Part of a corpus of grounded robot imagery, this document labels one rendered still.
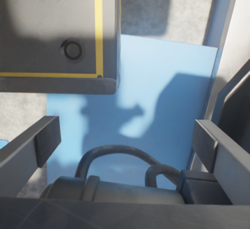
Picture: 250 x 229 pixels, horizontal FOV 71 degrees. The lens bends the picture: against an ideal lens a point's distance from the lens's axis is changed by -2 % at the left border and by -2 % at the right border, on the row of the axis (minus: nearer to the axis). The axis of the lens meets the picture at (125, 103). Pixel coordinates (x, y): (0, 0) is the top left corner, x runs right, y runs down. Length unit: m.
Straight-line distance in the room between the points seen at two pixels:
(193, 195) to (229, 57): 0.42
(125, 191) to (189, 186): 0.08
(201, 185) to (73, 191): 0.16
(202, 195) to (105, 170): 0.47
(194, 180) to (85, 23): 0.29
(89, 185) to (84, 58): 0.20
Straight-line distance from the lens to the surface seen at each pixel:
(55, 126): 0.16
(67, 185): 0.26
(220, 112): 0.25
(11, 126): 0.88
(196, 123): 0.16
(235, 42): 0.59
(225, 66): 0.58
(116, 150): 0.43
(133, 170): 0.68
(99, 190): 0.25
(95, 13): 0.32
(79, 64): 0.33
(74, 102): 0.59
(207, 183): 0.28
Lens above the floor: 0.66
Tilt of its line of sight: 74 degrees down
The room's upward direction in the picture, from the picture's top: 174 degrees counter-clockwise
